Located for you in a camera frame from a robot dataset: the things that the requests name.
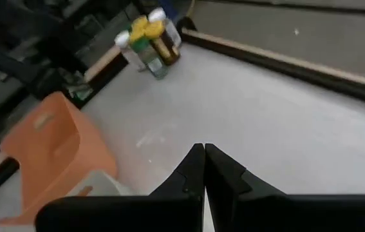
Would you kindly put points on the orange plastic bin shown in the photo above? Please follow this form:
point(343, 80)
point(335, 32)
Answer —
point(53, 151)

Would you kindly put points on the yellow-cap spice jar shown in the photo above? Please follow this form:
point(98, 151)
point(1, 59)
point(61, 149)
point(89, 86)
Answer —
point(139, 22)
point(161, 42)
point(135, 35)

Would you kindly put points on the white plastic bin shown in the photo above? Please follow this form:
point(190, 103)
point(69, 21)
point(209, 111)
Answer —
point(101, 185)

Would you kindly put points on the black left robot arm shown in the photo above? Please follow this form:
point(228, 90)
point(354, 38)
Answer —
point(53, 45)

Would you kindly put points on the white-cap spice jar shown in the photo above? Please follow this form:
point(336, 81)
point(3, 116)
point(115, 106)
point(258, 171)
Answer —
point(127, 48)
point(164, 22)

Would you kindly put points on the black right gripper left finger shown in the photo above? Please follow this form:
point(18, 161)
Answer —
point(182, 199)

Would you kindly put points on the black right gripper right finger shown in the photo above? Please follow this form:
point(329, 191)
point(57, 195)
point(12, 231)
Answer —
point(233, 199)

